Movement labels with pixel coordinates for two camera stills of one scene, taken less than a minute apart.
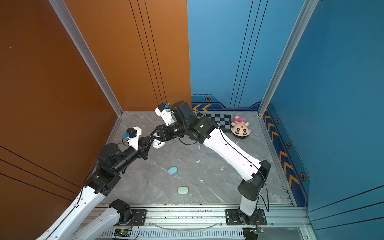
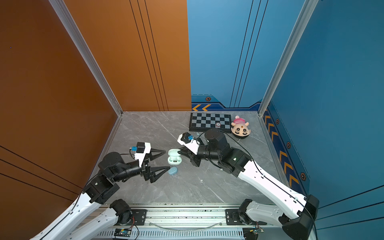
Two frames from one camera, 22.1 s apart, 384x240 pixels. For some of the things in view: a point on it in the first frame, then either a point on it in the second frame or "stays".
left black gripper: [143, 150] → [147, 172]
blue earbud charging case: [172, 170] stays
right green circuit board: [258, 230] stays
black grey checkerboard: [223, 120] stays
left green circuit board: [123, 232] stays
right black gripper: [163, 130] → [192, 156]
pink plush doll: [239, 128] stays
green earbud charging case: [183, 190] → [174, 158]
